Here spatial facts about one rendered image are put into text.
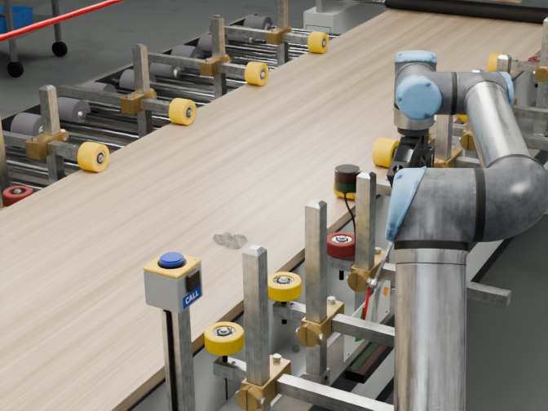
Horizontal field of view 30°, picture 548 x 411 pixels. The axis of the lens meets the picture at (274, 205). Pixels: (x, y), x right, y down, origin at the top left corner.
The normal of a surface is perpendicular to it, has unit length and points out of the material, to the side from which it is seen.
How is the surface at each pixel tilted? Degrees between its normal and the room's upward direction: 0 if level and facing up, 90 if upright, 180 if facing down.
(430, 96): 90
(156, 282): 90
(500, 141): 16
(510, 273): 0
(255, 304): 90
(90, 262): 0
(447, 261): 63
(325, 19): 90
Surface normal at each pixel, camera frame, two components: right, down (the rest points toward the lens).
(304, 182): -0.02, -0.91
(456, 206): -0.09, 0.08
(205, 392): 0.87, 0.18
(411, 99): -0.17, 0.40
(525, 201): 0.54, 0.01
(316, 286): -0.49, 0.36
